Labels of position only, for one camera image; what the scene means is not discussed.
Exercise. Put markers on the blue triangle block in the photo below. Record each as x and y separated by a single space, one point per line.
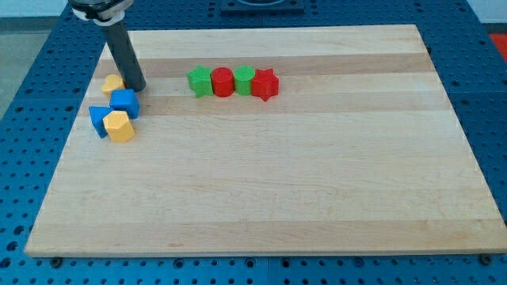
97 114

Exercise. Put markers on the red star block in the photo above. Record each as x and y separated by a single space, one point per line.
265 84

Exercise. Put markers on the yellow hexagon block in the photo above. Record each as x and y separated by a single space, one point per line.
119 127

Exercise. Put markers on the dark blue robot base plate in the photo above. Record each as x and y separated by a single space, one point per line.
261 6

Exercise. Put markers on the yellow heart block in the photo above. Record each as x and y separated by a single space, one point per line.
112 82

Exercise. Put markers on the red cylinder block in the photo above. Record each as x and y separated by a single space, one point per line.
222 81

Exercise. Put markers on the wooden board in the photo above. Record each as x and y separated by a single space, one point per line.
360 153

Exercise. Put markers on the blue cube block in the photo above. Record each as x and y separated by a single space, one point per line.
125 100

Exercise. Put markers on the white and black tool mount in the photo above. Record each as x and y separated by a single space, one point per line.
101 12

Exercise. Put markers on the green star block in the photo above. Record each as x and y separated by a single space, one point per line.
200 81

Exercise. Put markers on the green cylinder block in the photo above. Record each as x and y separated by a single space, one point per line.
243 76

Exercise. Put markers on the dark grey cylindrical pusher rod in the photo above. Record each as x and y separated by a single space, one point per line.
124 56

